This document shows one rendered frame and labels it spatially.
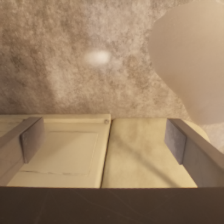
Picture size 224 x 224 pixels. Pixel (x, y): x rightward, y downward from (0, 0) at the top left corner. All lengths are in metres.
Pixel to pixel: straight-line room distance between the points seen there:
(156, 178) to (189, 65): 0.62
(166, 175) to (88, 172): 0.41
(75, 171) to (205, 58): 0.91
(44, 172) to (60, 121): 0.40
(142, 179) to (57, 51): 0.83
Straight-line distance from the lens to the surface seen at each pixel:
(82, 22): 0.91
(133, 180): 0.89
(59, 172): 0.99
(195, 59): 0.98
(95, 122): 1.17
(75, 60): 0.98
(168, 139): 0.16
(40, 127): 0.17
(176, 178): 0.92
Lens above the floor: 0.85
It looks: 48 degrees down
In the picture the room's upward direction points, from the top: 170 degrees counter-clockwise
